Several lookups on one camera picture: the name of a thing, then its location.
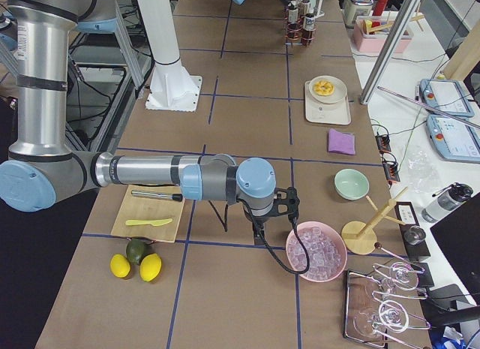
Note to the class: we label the white plate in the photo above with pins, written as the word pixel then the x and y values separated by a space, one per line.
pixel 338 95

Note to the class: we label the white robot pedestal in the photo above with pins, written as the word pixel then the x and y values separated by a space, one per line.
pixel 171 86

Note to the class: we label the metal muddler tool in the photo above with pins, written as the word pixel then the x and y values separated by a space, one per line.
pixel 157 195

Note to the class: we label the purple cloth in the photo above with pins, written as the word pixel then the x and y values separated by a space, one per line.
pixel 340 142

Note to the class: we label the pink storage bin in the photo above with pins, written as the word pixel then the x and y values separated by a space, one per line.
pixel 374 42

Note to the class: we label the black glass tray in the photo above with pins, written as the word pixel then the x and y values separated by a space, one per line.
pixel 363 292

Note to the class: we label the lemon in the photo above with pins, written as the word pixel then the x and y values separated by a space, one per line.
pixel 119 266
pixel 150 267

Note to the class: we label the copper wire bottle rack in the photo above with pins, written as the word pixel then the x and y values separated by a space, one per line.
pixel 297 40

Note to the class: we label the bamboo cutting board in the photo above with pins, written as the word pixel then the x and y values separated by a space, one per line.
pixel 149 209

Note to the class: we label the aluminium frame post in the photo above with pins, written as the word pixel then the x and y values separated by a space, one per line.
pixel 404 15

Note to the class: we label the black scale with cup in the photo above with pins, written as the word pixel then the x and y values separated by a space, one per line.
pixel 412 234

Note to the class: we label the upper wine glass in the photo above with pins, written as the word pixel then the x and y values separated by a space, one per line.
pixel 396 276

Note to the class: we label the water bottle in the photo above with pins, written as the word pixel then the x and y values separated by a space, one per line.
pixel 446 201

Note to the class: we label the donut pastry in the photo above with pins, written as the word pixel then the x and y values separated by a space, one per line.
pixel 324 88

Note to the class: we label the teach pendant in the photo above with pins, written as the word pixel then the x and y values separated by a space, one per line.
pixel 447 96
pixel 453 140

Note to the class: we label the green bowl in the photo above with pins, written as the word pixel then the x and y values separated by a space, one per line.
pixel 351 184

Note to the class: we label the lower teach pendant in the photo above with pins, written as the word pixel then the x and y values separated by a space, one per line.
pixel 453 140

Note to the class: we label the lower wine glass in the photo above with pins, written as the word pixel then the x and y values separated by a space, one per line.
pixel 374 323

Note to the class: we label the pink bowl of ice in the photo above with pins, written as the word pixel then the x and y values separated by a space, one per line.
pixel 326 251

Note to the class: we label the wooden mug tree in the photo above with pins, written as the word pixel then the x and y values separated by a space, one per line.
pixel 359 237

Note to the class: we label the right lemon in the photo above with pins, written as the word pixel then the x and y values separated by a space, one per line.
pixel 150 267

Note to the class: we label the avocado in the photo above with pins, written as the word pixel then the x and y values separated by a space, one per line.
pixel 136 251

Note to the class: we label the wine glass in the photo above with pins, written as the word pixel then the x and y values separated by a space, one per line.
pixel 374 323
pixel 396 276

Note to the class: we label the yellow plastic knife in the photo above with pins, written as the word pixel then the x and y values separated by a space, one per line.
pixel 154 223

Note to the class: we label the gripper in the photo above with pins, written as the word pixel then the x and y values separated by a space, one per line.
pixel 259 222

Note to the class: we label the beige tray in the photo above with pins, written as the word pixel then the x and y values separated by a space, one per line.
pixel 331 114

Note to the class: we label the tea bottle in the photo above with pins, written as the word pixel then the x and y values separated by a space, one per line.
pixel 304 7
pixel 308 29
pixel 292 20

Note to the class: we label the left lemon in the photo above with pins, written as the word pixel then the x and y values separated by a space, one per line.
pixel 119 266

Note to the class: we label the upper teach pendant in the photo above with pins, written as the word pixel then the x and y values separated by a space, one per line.
pixel 447 96

